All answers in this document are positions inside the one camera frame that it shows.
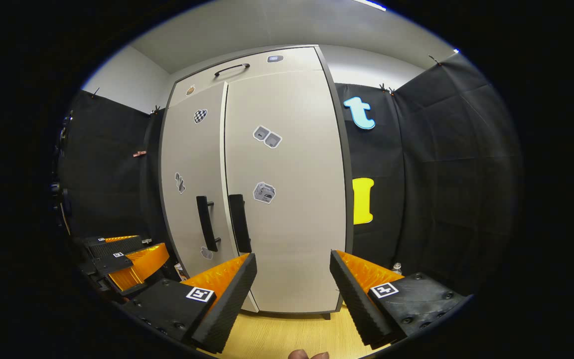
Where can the clear plastic bottle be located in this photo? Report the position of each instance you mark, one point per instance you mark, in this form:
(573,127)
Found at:
(397,269)

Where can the white shoe cabinet door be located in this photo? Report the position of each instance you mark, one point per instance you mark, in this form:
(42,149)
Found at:
(187,149)
(297,224)

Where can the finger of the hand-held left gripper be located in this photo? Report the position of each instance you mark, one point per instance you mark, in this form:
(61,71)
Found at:
(112,248)
(112,262)

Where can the white shoe cabinet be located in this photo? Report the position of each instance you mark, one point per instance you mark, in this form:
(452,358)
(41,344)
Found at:
(339,149)

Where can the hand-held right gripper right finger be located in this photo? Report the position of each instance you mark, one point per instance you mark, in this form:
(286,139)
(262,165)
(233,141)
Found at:
(352,299)

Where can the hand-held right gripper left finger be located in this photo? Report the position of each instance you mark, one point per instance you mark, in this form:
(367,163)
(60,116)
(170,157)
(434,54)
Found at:
(234,299)

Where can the black backdrop cloth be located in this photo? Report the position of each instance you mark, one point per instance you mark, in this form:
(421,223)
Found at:
(102,174)
(441,174)

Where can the white cabinet drawer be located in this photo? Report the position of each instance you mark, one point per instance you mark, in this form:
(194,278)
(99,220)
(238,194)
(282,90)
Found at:
(302,61)

